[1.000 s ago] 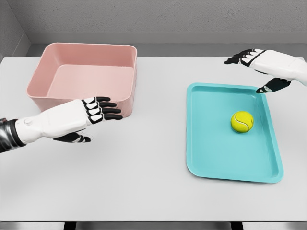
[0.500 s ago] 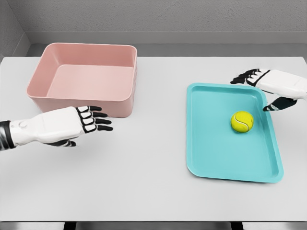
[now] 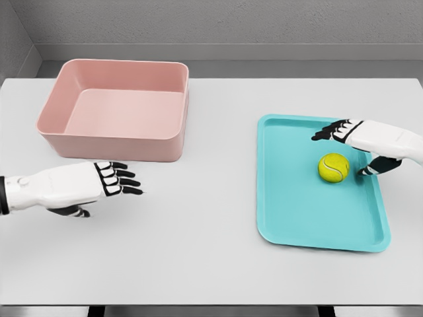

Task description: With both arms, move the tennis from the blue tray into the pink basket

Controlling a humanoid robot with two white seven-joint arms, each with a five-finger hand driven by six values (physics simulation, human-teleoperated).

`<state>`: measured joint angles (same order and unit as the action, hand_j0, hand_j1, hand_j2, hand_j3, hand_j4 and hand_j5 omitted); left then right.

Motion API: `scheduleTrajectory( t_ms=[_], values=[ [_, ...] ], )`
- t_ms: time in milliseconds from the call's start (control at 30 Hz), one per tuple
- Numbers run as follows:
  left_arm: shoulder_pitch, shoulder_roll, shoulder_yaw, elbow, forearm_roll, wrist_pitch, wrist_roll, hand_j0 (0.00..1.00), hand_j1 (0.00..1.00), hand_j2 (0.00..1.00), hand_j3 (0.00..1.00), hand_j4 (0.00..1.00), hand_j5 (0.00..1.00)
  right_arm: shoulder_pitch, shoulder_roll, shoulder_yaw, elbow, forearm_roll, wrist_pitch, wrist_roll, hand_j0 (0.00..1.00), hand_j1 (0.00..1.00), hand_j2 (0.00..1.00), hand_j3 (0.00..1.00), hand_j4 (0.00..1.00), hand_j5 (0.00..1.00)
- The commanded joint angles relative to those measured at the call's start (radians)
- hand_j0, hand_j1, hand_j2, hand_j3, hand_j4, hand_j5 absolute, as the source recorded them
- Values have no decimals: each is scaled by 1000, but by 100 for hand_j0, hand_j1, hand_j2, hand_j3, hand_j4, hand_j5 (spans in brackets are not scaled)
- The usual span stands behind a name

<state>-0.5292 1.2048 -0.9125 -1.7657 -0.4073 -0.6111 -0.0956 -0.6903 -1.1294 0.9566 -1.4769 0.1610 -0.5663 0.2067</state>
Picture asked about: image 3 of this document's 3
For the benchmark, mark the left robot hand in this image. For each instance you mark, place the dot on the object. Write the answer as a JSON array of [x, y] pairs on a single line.
[[69, 185]]

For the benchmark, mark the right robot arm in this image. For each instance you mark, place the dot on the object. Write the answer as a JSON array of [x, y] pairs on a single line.
[[418, 148]]

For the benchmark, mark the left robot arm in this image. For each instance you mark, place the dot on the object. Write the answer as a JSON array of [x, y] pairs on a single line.
[[20, 191]]

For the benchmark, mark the yellow tennis ball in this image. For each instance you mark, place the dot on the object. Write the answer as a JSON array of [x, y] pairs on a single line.
[[333, 167]]

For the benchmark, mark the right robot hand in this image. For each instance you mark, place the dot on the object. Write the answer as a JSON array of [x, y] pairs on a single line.
[[376, 140]]

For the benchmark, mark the blue tray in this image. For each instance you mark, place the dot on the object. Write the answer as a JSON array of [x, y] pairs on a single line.
[[314, 204]]

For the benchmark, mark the pink basket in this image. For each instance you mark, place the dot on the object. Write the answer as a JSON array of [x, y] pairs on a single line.
[[115, 112]]

